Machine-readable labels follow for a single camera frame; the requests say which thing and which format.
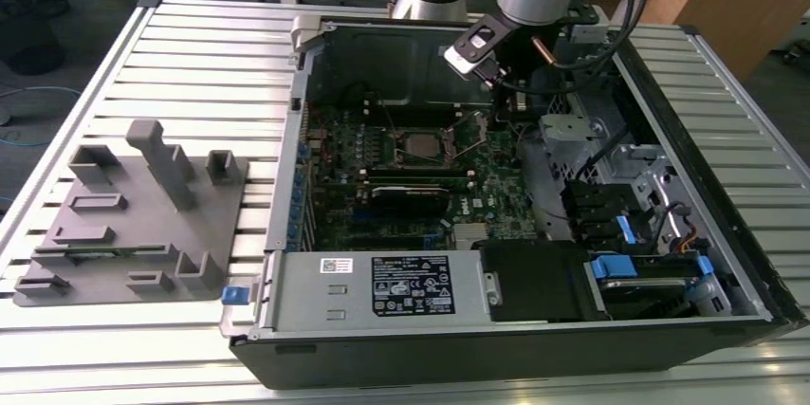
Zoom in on black fan shroud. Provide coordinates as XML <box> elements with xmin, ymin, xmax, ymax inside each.
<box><xmin>474</xmin><ymin>241</ymin><xmax>613</xmax><ymax>323</ymax></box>

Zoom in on thick black cable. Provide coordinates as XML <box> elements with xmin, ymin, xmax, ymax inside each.
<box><xmin>573</xmin><ymin>122</ymin><xmax>632</xmax><ymax>186</ymax></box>

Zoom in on metal socket cover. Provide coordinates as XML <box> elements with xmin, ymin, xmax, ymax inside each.
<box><xmin>446</xmin><ymin>110</ymin><xmax>494</xmax><ymax>159</ymax></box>

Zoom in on green RAM stick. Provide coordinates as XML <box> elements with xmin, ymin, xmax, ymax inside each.
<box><xmin>35</xmin><ymin>246</ymin><xmax>170</xmax><ymax>260</ymax></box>

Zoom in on black plastic drive bracket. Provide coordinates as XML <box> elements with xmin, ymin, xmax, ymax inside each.
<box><xmin>561</xmin><ymin>180</ymin><xmax>657</xmax><ymax>250</ymax></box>

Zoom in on silver power supply unit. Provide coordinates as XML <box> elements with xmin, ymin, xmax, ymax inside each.
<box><xmin>257</xmin><ymin>249</ymin><xmax>502</xmax><ymax>333</ymax></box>

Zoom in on silver chipset heatsink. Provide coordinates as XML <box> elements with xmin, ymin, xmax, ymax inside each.
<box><xmin>454</xmin><ymin>223</ymin><xmax>493</xmax><ymax>241</ymax></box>

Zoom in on black PC case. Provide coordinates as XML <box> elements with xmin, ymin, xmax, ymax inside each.
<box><xmin>218</xmin><ymin>13</ymin><xmax>810</xmax><ymax>390</ymax></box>

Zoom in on silver CPU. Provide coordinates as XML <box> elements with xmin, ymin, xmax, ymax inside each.
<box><xmin>403</xmin><ymin>132</ymin><xmax>446</xmax><ymax>158</ymax></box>

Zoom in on hard disk in blue carrier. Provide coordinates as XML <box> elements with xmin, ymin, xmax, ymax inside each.
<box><xmin>585</xmin><ymin>252</ymin><xmax>721</xmax><ymax>320</ymax></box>

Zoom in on coloured power wires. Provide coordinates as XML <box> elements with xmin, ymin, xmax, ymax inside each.
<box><xmin>674</xmin><ymin>227</ymin><xmax>704</xmax><ymax>257</ymax></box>

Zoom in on green motherboard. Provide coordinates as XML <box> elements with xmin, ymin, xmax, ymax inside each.
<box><xmin>303</xmin><ymin>101</ymin><xmax>553</xmax><ymax>252</ymax></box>

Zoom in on office chair wheel base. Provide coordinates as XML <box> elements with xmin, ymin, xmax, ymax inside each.
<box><xmin>769</xmin><ymin>15</ymin><xmax>810</xmax><ymax>67</ymax></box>

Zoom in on blue floor cable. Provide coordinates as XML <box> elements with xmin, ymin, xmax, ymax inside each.
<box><xmin>0</xmin><ymin>85</ymin><xmax>84</xmax><ymax>148</ymax></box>

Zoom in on grey parts rack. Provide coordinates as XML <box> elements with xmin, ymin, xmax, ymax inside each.
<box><xmin>11</xmin><ymin>119</ymin><xmax>253</xmax><ymax>309</ymax></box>

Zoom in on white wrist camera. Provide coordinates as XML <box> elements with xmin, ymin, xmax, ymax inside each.
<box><xmin>442</xmin><ymin>15</ymin><xmax>511</xmax><ymax>83</ymax></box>

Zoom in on blue plastic pull tab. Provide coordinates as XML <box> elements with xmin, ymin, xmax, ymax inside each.
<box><xmin>616</xmin><ymin>214</ymin><xmax>638</xmax><ymax>245</ymax></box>

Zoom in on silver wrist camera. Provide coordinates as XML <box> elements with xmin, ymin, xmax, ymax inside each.
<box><xmin>566</xmin><ymin>6</ymin><xmax>614</xmax><ymax>45</ymax></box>

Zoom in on CPU socket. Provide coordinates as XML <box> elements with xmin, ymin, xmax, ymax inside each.
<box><xmin>393</xmin><ymin>127</ymin><xmax>461</xmax><ymax>170</ymax></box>

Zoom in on black graphics card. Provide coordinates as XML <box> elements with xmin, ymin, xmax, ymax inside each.
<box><xmin>370</xmin><ymin>184</ymin><xmax>454</xmax><ymax>220</ymax></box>

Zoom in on silver metal drive cage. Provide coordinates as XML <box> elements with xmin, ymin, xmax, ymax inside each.
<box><xmin>537</xmin><ymin>67</ymin><xmax>641</xmax><ymax>178</ymax></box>

